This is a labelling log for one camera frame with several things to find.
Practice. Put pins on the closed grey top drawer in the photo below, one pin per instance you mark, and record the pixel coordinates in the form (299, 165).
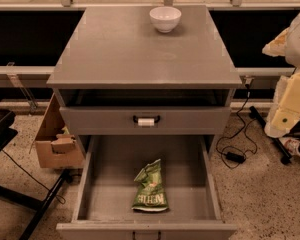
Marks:
(119, 120)

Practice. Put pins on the black drawer handle with tape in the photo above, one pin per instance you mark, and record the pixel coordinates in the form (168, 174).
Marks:
(146, 121)

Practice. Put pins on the grey drawer cabinet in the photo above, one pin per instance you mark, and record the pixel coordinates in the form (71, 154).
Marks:
(118, 59)

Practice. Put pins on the brown cardboard box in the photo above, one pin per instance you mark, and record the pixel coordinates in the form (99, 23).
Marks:
(56, 148)

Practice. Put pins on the open grey middle drawer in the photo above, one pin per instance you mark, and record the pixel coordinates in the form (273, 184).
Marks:
(103, 210)

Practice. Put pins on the white ceramic bowl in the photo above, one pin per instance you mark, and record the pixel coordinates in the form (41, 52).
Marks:
(165, 18)

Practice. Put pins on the red white sneaker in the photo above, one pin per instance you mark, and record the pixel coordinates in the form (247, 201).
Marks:
(291, 145)

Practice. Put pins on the clear acrylic bracket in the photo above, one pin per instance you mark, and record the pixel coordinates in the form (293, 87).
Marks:
(16, 82)

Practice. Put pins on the black stand frame left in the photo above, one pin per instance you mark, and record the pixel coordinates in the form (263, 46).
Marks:
(20, 171)

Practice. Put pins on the green jalapeno chip bag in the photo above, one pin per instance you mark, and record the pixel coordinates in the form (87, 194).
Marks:
(150, 196)

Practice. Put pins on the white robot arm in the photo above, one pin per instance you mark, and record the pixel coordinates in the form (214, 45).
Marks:
(287, 44)

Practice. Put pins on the black power adapter with cable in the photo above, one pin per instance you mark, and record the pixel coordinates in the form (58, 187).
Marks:
(232, 156)

